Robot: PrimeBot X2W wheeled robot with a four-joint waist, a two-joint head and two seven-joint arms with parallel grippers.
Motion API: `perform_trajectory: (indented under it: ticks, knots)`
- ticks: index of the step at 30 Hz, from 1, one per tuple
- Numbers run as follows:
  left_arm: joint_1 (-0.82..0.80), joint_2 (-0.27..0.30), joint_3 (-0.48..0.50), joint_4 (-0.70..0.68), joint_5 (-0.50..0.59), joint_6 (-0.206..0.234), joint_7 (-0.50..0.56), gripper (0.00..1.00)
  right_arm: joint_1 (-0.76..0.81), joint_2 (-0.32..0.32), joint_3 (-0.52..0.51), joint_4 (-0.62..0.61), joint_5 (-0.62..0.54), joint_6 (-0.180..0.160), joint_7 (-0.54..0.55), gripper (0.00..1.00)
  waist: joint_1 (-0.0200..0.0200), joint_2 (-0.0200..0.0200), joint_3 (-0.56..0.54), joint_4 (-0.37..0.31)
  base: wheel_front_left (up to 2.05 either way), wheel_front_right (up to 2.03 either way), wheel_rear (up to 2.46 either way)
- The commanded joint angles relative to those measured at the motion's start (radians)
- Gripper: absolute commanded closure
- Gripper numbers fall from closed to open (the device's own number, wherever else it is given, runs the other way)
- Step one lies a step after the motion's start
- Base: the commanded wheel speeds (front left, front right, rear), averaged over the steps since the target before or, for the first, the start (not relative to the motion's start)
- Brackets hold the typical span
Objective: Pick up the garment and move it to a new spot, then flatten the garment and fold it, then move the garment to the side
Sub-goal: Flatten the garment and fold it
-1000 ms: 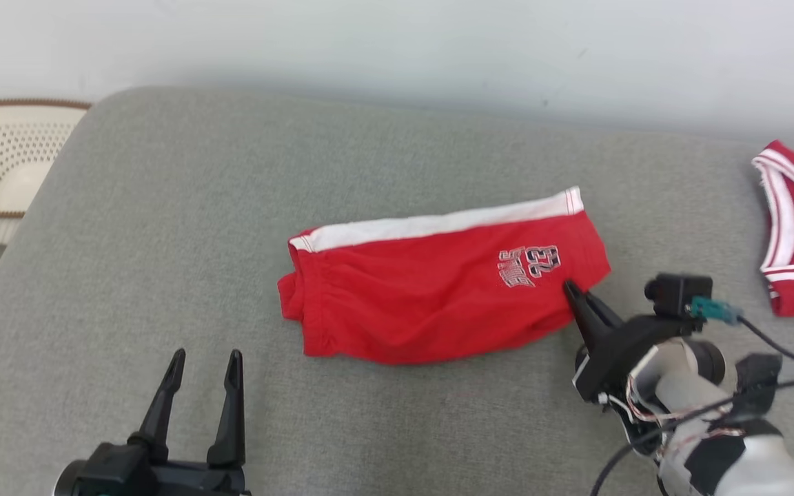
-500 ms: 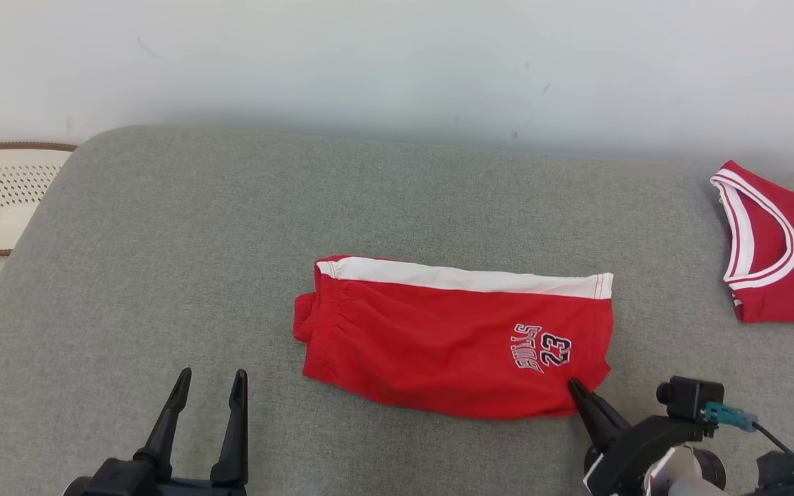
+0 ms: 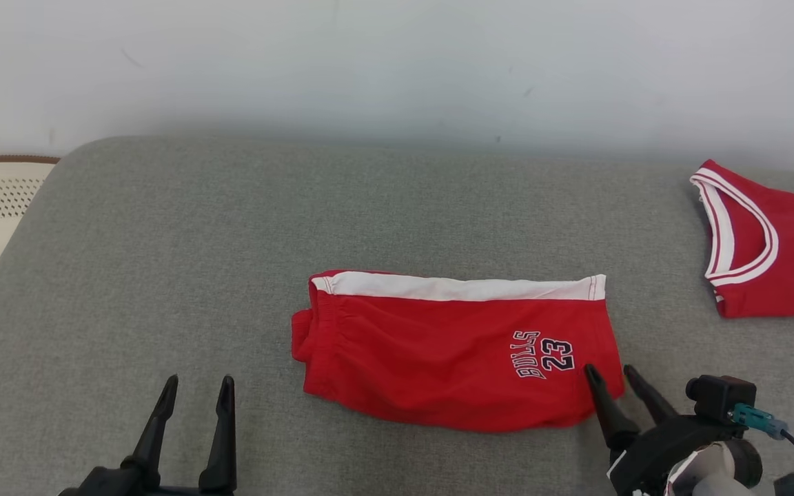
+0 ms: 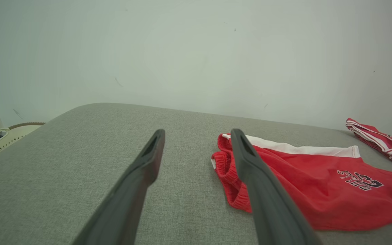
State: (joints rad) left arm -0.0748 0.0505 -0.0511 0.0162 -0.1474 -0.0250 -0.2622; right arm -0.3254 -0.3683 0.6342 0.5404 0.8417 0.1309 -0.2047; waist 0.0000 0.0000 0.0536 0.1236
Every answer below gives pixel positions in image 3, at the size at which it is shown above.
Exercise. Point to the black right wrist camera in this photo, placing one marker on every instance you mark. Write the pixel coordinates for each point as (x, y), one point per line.
(721, 396)

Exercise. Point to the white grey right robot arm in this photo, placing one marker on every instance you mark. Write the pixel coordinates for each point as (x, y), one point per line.
(710, 482)

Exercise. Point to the red shorts with white stripe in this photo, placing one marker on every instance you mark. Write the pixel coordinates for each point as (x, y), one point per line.
(438, 358)

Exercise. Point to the red white basketball jersey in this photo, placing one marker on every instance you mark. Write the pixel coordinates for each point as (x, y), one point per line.
(783, 262)

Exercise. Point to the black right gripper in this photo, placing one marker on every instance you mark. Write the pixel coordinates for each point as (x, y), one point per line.
(659, 448)

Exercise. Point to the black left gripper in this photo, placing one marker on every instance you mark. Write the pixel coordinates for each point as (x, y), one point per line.
(111, 484)

